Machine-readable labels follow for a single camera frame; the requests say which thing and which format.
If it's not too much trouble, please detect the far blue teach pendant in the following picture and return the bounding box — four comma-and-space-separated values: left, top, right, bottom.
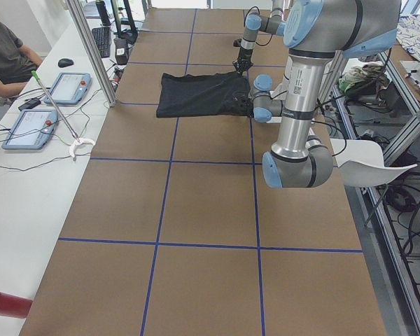
49, 72, 92, 106

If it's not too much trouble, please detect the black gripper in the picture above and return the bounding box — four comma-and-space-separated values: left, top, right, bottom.
232, 48, 253, 75
236, 98, 253, 116

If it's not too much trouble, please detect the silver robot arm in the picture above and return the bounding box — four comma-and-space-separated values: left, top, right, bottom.
233, 0, 286, 75
234, 1, 401, 188

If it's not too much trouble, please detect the near blue teach pendant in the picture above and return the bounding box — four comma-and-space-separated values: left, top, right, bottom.
1, 109, 58, 150

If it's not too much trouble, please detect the black computer mouse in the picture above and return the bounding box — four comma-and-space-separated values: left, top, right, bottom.
57, 58, 74, 68

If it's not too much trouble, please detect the black keyboard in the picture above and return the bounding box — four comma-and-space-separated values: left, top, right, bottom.
91, 27, 111, 58

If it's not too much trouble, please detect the white reacher grabber stick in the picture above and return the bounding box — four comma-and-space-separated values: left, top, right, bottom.
31, 71, 96, 161

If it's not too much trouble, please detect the red cylinder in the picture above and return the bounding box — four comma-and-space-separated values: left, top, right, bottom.
0, 292, 33, 319

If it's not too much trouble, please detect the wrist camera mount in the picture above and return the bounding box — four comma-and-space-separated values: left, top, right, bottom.
233, 38, 242, 48

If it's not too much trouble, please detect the white plastic chair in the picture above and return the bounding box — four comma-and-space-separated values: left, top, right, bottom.
330, 138, 417, 188

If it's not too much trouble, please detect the aluminium frame post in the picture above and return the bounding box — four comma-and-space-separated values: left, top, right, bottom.
66, 0, 116, 107

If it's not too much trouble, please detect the blue teach pendant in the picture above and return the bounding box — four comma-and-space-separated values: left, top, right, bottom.
1, 109, 58, 150
49, 72, 92, 106

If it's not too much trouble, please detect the black printed t-shirt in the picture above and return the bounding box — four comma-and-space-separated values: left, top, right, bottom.
156, 71, 252, 118

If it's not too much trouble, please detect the seated person grey shirt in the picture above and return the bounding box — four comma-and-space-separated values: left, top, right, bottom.
0, 22, 43, 98

